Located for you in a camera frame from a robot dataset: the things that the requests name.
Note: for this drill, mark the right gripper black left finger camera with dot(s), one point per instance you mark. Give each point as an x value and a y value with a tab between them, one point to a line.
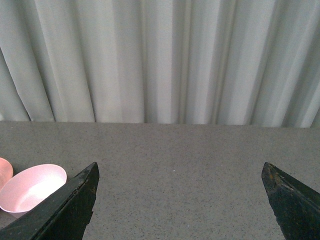
64	215

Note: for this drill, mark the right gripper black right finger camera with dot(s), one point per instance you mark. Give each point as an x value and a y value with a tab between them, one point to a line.
296	206

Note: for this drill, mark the white curtain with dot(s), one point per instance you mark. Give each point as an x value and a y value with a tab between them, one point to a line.
225	62

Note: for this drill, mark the pink plate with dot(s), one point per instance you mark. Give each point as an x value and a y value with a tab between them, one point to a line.
6	172

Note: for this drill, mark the light pink bowl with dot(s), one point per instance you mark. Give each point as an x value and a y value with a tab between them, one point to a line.
30	187

